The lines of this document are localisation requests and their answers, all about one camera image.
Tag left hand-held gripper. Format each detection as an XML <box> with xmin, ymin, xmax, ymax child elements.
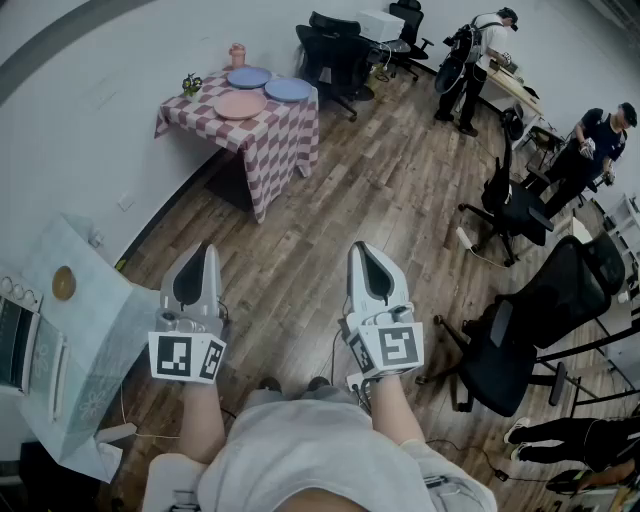
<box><xmin>148</xmin><ymin>243</ymin><xmax>229</xmax><ymax>386</ymax></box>

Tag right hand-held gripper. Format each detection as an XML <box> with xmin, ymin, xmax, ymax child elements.
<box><xmin>342</xmin><ymin>242</ymin><xmax>425</xmax><ymax>379</ymax></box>

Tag big pink plate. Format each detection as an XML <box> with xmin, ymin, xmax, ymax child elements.
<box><xmin>214</xmin><ymin>91</ymin><xmax>269</xmax><ymax>122</ymax></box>

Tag big blue plate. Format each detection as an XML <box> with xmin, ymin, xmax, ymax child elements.
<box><xmin>264</xmin><ymin>77</ymin><xmax>314</xmax><ymax>104</ymax></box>
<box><xmin>227</xmin><ymin>66</ymin><xmax>273</xmax><ymax>91</ymax></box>

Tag person's left forearm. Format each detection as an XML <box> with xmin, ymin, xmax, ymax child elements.
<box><xmin>172</xmin><ymin>378</ymin><xmax>227</xmax><ymax>465</ymax></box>

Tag person's right forearm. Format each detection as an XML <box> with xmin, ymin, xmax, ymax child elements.
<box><xmin>367</xmin><ymin>371</ymin><xmax>427</xmax><ymax>447</ymax></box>

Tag pale blue cloth covered table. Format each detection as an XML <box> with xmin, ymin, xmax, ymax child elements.
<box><xmin>18</xmin><ymin>213</ymin><xmax>162</xmax><ymax>485</ymax></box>

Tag wooden bowl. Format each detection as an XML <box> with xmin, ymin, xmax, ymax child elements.
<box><xmin>51</xmin><ymin>265</ymin><xmax>78</xmax><ymax>302</ymax></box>

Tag person's grey trousers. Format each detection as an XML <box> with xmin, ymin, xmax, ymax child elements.
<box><xmin>243</xmin><ymin>384</ymin><xmax>362</xmax><ymax>407</ymax></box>

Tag black mesh office chair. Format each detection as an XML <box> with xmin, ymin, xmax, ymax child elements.
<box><xmin>295</xmin><ymin>10</ymin><xmax>377</xmax><ymax>122</ymax></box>
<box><xmin>415</xmin><ymin>232</ymin><xmax>627</xmax><ymax>419</ymax></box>

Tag red white checkered tablecloth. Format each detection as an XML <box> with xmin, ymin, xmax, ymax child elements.
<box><xmin>153</xmin><ymin>63</ymin><xmax>321</xmax><ymax>225</ymax></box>

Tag white toaster oven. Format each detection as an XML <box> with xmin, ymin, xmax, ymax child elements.
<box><xmin>0</xmin><ymin>272</ymin><xmax>69</xmax><ymax>424</ymax></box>

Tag person's grey shirt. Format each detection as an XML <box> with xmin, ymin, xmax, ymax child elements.
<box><xmin>143</xmin><ymin>387</ymin><xmax>497</xmax><ymax>512</ymax></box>

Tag black round hanging device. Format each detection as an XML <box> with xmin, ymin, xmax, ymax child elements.
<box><xmin>434</xmin><ymin>49</ymin><xmax>469</xmax><ymax>96</ymax></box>

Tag white wooden desk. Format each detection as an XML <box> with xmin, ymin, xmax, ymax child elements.
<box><xmin>482</xmin><ymin>62</ymin><xmax>547</xmax><ymax>151</ymax></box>

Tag white shelf unit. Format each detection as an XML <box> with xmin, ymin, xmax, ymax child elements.
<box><xmin>601</xmin><ymin>192</ymin><xmax>640</xmax><ymax>282</ymax></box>

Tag black backpack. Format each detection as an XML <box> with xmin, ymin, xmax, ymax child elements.
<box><xmin>442</xmin><ymin>17</ymin><xmax>485</xmax><ymax>66</ymax></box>

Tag white box appliance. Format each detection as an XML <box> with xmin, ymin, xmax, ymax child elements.
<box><xmin>355</xmin><ymin>8</ymin><xmax>405</xmax><ymax>42</ymax></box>

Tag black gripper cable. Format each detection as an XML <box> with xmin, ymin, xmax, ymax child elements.
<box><xmin>329</xmin><ymin>317</ymin><xmax>374</xmax><ymax>419</ymax></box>

